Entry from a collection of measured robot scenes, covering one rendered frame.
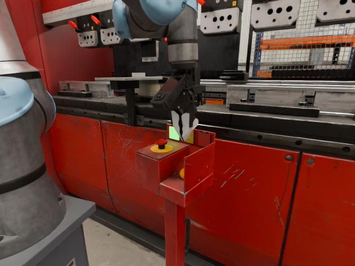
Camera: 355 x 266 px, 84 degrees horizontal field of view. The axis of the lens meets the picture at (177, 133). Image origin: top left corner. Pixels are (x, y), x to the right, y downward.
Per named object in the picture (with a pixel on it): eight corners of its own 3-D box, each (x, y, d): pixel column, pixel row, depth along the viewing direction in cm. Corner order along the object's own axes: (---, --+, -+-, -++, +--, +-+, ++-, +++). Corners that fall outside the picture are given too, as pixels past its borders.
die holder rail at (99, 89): (61, 94, 145) (58, 81, 142) (68, 93, 150) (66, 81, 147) (109, 98, 121) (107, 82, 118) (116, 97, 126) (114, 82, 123)
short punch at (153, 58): (141, 61, 105) (140, 41, 102) (143, 62, 106) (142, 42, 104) (156, 60, 100) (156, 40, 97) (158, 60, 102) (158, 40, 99)
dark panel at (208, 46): (115, 87, 188) (111, 36, 176) (117, 87, 190) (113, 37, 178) (235, 92, 134) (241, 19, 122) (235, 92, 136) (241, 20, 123)
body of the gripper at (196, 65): (206, 106, 56) (206, 61, 52) (189, 113, 50) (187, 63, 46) (185, 104, 61) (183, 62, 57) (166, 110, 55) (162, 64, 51)
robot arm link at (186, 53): (185, 43, 44) (159, 46, 49) (186, 64, 46) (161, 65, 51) (203, 43, 50) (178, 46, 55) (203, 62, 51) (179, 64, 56)
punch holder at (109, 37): (101, 44, 111) (97, 11, 107) (113, 46, 118) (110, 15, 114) (121, 42, 104) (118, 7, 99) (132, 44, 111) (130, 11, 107)
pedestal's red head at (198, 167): (136, 184, 66) (132, 132, 61) (168, 167, 78) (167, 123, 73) (184, 208, 54) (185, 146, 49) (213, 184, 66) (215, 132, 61)
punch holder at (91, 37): (78, 47, 121) (75, 16, 116) (91, 48, 128) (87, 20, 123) (95, 45, 114) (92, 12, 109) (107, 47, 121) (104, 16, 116)
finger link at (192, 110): (197, 127, 53) (196, 94, 50) (194, 129, 52) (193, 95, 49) (183, 124, 56) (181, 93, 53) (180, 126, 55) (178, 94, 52)
